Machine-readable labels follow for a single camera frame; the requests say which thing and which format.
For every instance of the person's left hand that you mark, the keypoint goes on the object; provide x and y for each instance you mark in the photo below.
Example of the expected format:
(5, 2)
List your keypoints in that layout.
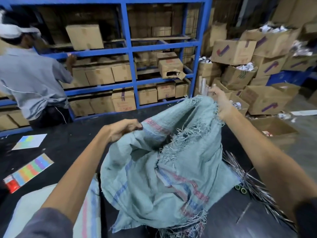
(121, 130)

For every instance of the person's right hand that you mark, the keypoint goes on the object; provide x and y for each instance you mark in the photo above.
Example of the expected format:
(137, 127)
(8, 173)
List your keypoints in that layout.
(223, 104)

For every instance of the person's left fingers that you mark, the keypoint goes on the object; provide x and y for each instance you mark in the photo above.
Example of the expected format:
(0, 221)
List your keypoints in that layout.
(135, 125)

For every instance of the person's right fingers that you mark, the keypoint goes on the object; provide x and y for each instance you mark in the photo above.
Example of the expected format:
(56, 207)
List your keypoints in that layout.
(214, 91)

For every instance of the pale green woven sack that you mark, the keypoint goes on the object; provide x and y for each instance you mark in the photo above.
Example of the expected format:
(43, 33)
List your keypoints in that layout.
(173, 156)

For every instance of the person's left forearm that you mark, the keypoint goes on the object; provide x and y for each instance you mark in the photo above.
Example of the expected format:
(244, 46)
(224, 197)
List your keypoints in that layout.
(79, 171)

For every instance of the person's right forearm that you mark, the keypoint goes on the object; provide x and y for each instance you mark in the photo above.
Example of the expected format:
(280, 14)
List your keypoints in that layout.
(267, 156)

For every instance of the bunch of white tubes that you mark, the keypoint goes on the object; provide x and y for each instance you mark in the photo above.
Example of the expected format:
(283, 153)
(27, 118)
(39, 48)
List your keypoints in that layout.
(204, 85)

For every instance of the torn open cardboard carton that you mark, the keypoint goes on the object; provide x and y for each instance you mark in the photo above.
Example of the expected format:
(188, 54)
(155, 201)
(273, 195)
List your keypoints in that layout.
(170, 67)

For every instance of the pile of purple-marked cardboard boxes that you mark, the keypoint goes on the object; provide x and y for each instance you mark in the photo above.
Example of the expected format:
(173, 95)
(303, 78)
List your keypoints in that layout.
(266, 99)

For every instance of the rows of plain cardboard boxes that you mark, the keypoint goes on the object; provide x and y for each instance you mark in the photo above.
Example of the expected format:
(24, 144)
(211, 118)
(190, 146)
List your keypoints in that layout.
(99, 76)

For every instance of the empty open brown box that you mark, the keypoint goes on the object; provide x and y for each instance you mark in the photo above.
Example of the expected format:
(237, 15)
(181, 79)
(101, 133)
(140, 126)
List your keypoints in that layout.
(275, 128)

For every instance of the blue metal shelf rack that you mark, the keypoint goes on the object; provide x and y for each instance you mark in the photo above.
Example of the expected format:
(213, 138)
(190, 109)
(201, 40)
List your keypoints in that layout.
(128, 49)

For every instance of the white paper sheet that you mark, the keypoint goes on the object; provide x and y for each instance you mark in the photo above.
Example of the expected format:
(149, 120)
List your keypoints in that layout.
(304, 112)

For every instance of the green tape rolls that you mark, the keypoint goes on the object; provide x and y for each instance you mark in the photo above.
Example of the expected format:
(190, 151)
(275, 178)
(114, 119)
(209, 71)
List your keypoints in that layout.
(240, 188)

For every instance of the bundle of silver sticks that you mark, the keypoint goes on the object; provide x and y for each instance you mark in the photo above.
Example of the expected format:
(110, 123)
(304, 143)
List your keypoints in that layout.
(257, 188)

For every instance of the pastel colour chart sheet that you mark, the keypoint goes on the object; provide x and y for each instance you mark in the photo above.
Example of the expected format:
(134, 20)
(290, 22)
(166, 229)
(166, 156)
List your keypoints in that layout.
(29, 141)

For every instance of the rainbow striped colour card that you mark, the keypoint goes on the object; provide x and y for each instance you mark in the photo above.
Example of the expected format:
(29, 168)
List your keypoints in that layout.
(29, 171)

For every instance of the person's grey sleeve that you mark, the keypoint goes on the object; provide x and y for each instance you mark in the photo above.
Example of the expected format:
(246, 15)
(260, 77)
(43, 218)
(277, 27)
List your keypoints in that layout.
(47, 224)

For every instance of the white woven sack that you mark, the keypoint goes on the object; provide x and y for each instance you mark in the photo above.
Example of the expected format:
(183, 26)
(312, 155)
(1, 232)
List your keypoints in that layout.
(29, 210)

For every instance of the white cap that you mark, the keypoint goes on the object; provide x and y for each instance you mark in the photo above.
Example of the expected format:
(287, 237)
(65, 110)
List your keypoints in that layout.
(13, 30)

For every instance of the person's dark sleeve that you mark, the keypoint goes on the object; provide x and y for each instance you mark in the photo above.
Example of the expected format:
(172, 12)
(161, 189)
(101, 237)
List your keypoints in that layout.
(307, 218)

